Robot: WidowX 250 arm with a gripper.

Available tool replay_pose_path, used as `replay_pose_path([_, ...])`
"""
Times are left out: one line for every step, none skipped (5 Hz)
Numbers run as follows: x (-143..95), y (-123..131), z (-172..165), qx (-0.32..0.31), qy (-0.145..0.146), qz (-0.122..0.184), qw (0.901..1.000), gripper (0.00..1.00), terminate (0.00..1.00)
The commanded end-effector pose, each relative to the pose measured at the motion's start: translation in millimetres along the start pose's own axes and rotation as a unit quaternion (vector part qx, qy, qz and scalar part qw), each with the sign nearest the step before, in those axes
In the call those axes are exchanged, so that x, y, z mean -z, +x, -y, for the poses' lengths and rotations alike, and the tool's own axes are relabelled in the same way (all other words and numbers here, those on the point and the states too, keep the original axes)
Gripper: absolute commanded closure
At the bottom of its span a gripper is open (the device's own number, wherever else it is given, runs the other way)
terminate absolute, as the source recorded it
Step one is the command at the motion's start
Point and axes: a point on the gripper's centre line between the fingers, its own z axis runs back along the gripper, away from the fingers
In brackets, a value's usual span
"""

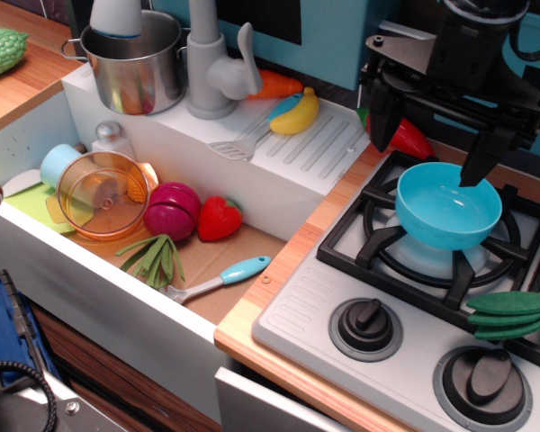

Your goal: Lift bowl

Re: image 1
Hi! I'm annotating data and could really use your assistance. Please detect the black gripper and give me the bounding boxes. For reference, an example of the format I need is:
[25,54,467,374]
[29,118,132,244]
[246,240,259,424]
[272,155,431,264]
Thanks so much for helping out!
[363,1,540,187]

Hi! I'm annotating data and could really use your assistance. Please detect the blue plastic bowl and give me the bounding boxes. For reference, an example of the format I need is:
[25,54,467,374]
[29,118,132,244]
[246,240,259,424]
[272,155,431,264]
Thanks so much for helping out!
[395,162,502,251]

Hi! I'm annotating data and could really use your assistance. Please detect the red toy pepper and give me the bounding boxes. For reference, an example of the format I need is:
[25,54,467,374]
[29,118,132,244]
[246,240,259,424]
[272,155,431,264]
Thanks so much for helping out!
[390,118,436,160]

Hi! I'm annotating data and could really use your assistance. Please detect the black stove grate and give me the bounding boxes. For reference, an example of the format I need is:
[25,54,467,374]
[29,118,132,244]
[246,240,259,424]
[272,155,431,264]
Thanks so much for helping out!
[317,151,540,333]

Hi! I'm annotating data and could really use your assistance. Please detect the yellow toy banana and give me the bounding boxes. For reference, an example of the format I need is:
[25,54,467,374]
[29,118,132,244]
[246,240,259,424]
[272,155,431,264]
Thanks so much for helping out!
[269,86,320,135]

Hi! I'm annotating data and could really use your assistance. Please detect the orange toy carrot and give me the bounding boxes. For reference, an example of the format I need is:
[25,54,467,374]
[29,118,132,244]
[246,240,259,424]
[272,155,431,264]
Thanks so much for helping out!
[247,69,304,99]

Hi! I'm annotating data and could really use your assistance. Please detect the grey toy stove top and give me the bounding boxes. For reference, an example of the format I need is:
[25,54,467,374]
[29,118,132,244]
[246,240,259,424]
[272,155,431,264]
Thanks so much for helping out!
[252,157,540,431]

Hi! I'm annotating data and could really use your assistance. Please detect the grey toy spatula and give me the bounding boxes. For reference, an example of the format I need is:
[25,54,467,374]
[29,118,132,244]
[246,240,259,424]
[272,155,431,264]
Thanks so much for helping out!
[207,114,272,161]

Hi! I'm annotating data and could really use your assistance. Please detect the green felt vegetable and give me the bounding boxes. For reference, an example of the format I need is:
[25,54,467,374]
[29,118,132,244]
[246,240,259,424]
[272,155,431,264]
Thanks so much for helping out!
[466,291,540,340]

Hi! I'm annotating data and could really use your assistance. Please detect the left black stove knob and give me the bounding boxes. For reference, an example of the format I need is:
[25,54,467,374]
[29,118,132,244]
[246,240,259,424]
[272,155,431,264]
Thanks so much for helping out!
[328,298,403,363]

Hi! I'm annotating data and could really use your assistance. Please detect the black stove knob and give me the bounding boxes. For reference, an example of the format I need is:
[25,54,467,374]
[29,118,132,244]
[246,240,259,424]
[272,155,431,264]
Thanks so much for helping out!
[328,298,403,363]
[433,346,533,431]

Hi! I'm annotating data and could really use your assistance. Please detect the grey toy faucet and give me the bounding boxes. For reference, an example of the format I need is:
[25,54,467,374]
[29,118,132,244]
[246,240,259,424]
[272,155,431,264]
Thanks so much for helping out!
[186,1,263,120]

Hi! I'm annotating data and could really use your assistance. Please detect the red toy strawberry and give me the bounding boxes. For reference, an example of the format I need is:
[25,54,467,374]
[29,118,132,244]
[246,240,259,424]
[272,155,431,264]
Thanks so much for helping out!
[198,196,243,241]

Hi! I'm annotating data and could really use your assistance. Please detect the right black stove knob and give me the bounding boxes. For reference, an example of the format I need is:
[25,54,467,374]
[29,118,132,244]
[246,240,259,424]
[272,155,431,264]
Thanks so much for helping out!
[433,346,533,431]

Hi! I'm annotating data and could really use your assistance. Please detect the magenta toy fruit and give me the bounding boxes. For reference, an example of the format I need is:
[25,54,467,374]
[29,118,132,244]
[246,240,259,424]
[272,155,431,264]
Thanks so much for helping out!
[144,182,202,242]

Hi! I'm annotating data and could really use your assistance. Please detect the yellow toy corn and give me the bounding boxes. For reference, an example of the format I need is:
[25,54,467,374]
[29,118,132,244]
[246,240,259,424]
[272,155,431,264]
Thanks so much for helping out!
[127,166,148,203]

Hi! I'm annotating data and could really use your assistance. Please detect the stainless steel pot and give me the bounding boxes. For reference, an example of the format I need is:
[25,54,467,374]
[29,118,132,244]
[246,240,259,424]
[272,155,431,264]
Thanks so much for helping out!
[61,10,185,115]

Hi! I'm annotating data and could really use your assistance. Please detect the green felt leaves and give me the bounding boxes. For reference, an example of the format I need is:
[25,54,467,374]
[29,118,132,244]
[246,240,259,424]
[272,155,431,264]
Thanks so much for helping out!
[115,234,185,291]

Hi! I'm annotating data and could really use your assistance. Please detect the white salt shaker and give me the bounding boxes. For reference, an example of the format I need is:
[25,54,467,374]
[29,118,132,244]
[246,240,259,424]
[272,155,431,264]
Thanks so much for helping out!
[92,121,136,160]

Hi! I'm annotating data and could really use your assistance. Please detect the white blue bottle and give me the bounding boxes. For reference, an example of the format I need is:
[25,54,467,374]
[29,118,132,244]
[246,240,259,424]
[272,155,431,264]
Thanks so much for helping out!
[89,0,142,39]

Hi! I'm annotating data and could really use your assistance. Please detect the transparent orange plastic pot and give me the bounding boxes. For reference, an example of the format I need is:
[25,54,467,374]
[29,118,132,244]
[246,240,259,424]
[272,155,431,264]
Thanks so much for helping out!
[55,151,158,240]

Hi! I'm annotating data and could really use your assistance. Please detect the light blue toy cup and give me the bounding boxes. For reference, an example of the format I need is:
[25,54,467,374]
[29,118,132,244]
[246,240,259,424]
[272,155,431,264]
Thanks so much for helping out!
[40,144,82,188]

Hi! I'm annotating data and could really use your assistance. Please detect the green cutting board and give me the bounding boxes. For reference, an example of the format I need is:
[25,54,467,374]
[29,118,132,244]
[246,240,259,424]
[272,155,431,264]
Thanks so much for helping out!
[5,184,75,234]

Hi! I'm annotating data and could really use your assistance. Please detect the green toy bitter gourd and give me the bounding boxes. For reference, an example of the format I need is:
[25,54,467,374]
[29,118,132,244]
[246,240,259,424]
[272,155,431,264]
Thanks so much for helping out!
[0,28,29,75]

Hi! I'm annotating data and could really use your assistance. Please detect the blue handled toy utensil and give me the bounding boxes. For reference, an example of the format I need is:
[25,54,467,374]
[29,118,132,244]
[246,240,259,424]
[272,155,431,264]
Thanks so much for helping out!
[158,256,272,304]

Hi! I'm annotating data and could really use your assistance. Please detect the black cable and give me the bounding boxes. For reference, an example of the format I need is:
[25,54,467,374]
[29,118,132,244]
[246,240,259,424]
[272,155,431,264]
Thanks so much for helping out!
[0,360,58,432]

